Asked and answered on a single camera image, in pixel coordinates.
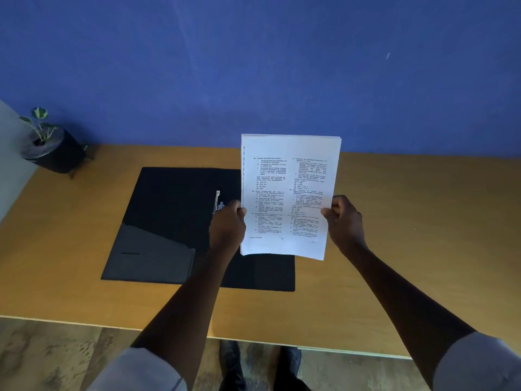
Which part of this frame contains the person's left hand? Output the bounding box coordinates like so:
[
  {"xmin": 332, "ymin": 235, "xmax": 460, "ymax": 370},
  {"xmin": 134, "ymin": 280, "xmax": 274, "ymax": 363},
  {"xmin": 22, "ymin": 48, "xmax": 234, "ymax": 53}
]
[{"xmin": 209, "ymin": 200, "xmax": 247, "ymax": 254}]

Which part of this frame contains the person's right hand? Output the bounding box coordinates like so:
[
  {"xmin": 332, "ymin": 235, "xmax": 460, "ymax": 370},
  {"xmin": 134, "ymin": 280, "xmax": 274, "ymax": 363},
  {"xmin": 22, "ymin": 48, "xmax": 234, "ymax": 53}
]
[{"xmin": 321, "ymin": 195, "xmax": 364, "ymax": 254}]

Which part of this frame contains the white printed paper stack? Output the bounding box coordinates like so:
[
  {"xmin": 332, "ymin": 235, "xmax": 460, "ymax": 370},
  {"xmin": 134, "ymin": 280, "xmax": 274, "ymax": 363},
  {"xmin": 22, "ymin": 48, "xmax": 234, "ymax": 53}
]
[{"xmin": 240, "ymin": 134, "xmax": 342, "ymax": 261}]

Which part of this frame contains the person's left forearm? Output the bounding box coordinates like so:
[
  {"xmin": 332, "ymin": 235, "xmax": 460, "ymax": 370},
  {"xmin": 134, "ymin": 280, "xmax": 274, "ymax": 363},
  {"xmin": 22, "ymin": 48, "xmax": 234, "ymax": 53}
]
[{"xmin": 131, "ymin": 245, "xmax": 242, "ymax": 379}]

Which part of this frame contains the person's right forearm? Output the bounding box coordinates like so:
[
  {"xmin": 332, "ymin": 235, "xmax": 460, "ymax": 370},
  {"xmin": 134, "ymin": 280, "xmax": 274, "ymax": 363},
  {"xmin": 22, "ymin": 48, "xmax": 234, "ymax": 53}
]
[{"xmin": 339, "ymin": 239, "xmax": 477, "ymax": 389}]

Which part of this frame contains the black open file folder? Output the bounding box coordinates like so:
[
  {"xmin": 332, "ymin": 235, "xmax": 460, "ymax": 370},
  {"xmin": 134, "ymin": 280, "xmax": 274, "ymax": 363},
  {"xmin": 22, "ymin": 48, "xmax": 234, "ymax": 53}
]
[{"xmin": 100, "ymin": 167, "xmax": 296, "ymax": 292}]

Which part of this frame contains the person's left black shoe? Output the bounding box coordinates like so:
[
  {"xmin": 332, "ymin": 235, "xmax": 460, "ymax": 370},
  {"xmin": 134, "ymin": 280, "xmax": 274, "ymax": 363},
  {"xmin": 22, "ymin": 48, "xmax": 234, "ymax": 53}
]
[{"xmin": 218, "ymin": 340, "xmax": 247, "ymax": 391}]

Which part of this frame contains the person's black shoe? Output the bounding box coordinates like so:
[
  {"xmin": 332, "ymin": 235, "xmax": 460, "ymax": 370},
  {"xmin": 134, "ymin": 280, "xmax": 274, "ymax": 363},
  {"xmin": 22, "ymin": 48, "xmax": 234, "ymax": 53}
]
[
  {"xmin": 274, "ymin": 346, "xmax": 311, "ymax": 391},
  {"xmin": 218, "ymin": 340, "xmax": 247, "ymax": 391}
]

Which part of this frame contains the person's right black shoe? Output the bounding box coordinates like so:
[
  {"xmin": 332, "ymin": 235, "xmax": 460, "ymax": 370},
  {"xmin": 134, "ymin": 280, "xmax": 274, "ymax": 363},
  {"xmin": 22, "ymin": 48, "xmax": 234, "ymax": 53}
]
[{"xmin": 274, "ymin": 346, "xmax": 311, "ymax": 391}]

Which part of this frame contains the person's left white sleeve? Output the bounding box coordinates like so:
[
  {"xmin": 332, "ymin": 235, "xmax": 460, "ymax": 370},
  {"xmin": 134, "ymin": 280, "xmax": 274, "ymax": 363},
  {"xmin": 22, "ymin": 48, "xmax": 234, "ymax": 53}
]
[{"xmin": 86, "ymin": 348, "xmax": 188, "ymax": 391}]

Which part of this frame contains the person's white sleeve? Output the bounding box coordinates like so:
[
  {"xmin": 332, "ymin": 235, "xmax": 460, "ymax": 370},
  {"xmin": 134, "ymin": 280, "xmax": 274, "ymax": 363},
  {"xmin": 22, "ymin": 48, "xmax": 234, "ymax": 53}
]
[
  {"xmin": 86, "ymin": 348, "xmax": 188, "ymax": 391},
  {"xmin": 432, "ymin": 331, "xmax": 521, "ymax": 391}
]

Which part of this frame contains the black plant pot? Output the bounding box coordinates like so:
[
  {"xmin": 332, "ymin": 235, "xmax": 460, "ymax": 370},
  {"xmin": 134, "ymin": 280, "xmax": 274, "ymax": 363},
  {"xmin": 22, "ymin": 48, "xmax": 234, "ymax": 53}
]
[{"xmin": 20, "ymin": 125, "xmax": 87, "ymax": 174}]

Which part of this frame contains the person's right white sleeve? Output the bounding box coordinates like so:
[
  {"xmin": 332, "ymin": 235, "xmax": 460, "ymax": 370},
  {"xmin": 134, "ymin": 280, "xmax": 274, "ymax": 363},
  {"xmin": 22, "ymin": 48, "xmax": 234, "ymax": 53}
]
[{"xmin": 432, "ymin": 331, "xmax": 521, "ymax": 391}]

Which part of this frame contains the small green plant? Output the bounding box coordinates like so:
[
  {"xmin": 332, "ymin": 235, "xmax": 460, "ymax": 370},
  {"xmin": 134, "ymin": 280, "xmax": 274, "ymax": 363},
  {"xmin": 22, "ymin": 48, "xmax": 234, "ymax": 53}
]
[{"xmin": 19, "ymin": 107, "xmax": 58, "ymax": 144}]

